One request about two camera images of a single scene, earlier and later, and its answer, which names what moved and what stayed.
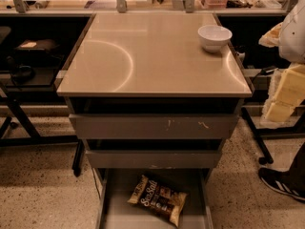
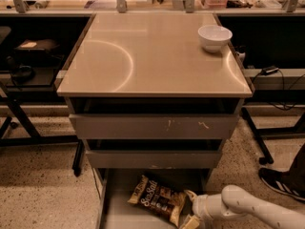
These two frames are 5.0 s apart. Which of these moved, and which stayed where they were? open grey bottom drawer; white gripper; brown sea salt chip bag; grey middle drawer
Moved: white gripper
Stayed: grey middle drawer; brown sea salt chip bag; open grey bottom drawer
